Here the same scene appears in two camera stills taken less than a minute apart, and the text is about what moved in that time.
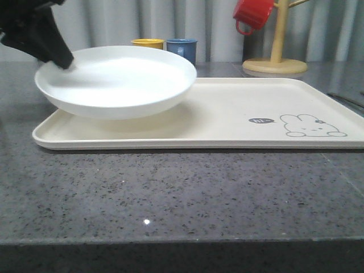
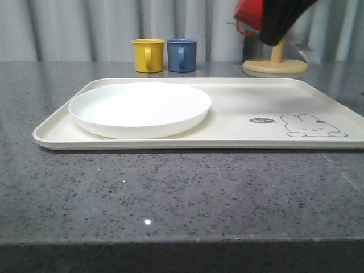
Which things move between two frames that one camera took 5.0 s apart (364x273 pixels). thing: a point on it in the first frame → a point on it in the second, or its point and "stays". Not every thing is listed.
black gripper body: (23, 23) → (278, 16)
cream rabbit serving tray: (276, 113) stays
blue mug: (186, 48) stays
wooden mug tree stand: (276, 65) stays
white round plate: (117, 83) → (140, 110)
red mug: (252, 13) stays
